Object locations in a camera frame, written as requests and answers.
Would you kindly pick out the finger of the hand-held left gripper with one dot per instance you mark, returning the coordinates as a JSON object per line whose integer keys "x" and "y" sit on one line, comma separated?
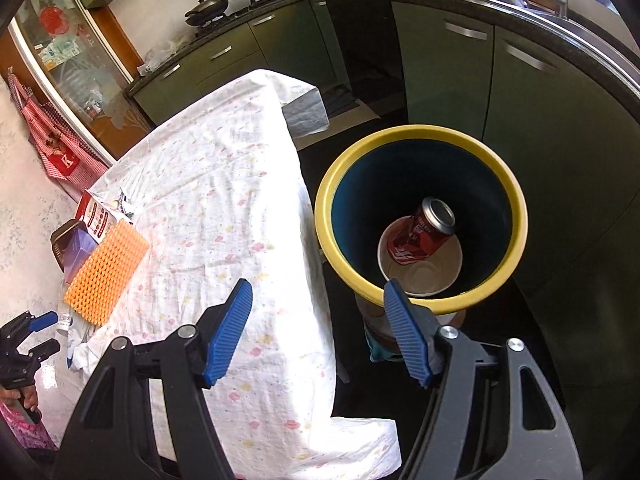
{"x": 42, "y": 319}
{"x": 46, "y": 347}

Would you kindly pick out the white floral tablecloth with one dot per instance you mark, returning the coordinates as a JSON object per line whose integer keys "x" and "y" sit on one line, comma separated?
{"x": 225, "y": 185}

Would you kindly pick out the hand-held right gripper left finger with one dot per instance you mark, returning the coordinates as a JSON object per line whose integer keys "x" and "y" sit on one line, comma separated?
{"x": 227, "y": 332}

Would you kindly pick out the red and white box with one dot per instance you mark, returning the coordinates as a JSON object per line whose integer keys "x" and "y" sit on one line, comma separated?
{"x": 97, "y": 217}

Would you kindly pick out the clear plastic bag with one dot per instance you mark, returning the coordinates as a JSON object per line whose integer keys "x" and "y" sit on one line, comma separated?
{"x": 160, "y": 55}

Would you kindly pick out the white paper cup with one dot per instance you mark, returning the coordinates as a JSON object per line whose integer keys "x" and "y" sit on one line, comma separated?
{"x": 425, "y": 280}

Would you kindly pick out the yellow rimmed blue trash bin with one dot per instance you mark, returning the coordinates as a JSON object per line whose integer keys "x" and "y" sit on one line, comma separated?
{"x": 350, "y": 155}

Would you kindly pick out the glass door cabinet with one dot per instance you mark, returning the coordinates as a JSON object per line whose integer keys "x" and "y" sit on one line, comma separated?
{"x": 75, "y": 60}

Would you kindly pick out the brown plastic tray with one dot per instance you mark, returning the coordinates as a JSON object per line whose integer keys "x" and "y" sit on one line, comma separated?
{"x": 61, "y": 240}

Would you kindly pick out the person's pink patterned clothing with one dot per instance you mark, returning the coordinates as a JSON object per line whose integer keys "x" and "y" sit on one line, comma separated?
{"x": 22, "y": 435}

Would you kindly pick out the green kitchen cabinets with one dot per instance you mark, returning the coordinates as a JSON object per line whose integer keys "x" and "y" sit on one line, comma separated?
{"x": 450, "y": 75}

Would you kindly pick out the black countertop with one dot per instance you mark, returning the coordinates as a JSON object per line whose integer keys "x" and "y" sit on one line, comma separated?
{"x": 550, "y": 35}

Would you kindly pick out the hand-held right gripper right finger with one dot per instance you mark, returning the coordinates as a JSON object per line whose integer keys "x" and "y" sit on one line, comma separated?
{"x": 407, "y": 335}

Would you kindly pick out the black wok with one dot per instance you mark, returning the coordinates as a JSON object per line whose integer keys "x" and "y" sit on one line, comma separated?
{"x": 205, "y": 10}

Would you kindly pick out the red checkered apron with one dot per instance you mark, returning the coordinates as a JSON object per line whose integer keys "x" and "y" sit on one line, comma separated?
{"x": 60, "y": 155}

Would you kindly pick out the orange foam fruit net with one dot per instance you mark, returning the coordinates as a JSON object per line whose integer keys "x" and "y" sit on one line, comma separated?
{"x": 105, "y": 275}

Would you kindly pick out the red soda can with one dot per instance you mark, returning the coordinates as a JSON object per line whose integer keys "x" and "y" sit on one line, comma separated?
{"x": 425, "y": 235}

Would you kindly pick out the crumpled silver wrapper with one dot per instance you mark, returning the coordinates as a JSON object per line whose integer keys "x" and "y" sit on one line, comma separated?
{"x": 125, "y": 205}

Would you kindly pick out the person's left hand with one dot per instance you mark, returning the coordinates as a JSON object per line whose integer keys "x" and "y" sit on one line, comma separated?
{"x": 27, "y": 400}

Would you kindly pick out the gas stove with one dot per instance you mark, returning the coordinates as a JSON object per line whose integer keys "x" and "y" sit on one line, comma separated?
{"x": 240, "y": 10}

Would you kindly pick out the purple box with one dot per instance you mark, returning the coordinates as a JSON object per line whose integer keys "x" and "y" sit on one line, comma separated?
{"x": 77, "y": 252}

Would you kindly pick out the dark floor mat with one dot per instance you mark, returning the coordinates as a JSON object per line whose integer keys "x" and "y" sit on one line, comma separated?
{"x": 345, "y": 101}

